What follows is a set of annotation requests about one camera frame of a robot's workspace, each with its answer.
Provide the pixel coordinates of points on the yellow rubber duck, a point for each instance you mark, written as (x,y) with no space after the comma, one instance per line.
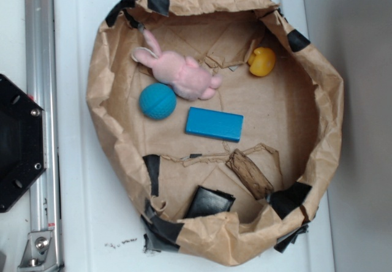
(262,61)

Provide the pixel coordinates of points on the pink plush bunny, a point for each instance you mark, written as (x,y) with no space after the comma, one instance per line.
(186,77)

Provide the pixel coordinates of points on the teal dimpled ball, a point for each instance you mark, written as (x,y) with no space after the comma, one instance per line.
(157,101)

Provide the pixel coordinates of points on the brown wooden stick piece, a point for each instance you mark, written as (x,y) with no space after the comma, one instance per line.
(250,175)

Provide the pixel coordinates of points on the blue rectangular block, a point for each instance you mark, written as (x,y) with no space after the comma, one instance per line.
(214,124)

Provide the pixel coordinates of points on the aluminium extrusion rail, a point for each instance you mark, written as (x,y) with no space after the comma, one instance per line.
(45,211)

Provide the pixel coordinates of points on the metal corner bracket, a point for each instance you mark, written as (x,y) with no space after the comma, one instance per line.
(39,253)

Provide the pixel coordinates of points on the black rectangular block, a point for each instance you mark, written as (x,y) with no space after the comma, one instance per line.
(206,202)

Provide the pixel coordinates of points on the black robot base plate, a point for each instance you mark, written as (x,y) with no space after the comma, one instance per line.
(22,143)

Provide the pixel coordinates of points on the brown paper bag bin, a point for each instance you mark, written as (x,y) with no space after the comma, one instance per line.
(292,126)

